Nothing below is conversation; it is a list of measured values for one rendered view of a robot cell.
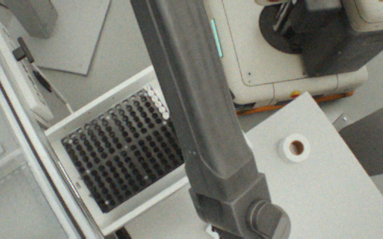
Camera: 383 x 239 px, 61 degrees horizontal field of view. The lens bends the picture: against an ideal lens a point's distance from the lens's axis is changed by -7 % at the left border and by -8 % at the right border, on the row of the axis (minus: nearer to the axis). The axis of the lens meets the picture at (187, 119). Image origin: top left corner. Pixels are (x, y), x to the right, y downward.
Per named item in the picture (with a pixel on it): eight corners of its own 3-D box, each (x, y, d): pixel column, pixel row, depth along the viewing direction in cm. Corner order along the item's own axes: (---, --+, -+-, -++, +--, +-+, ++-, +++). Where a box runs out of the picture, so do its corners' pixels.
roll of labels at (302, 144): (297, 169, 85) (303, 167, 81) (273, 156, 85) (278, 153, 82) (308, 144, 87) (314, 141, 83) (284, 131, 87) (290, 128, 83)
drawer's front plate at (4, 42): (7, 29, 85) (-14, 6, 75) (54, 118, 80) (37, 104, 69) (1, 32, 85) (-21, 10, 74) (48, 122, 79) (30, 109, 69)
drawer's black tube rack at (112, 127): (151, 94, 80) (149, 84, 74) (194, 158, 77) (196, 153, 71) (68, 146, 76) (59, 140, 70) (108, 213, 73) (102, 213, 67)
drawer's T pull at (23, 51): (23, 38, 76) (20, 35, 75) (35, 62, 75) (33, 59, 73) (9, 45, 75) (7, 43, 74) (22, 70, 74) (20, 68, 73)
